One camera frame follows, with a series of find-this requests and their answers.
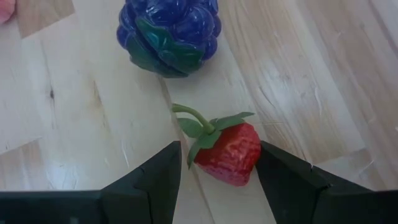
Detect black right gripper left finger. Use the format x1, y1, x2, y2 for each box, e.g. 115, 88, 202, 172
0, 141, 182, 224

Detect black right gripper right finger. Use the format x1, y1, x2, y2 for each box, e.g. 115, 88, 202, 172
255, 141, 398, 224

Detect red toy strawberry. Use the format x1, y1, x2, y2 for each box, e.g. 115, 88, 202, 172
171, 103, 262, 188

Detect purple toy grape bunch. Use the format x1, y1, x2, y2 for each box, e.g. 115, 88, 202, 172
116, 0, 223, 79

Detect pink toy fruit ball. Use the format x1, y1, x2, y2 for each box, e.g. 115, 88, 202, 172
0, 0, 17, 26

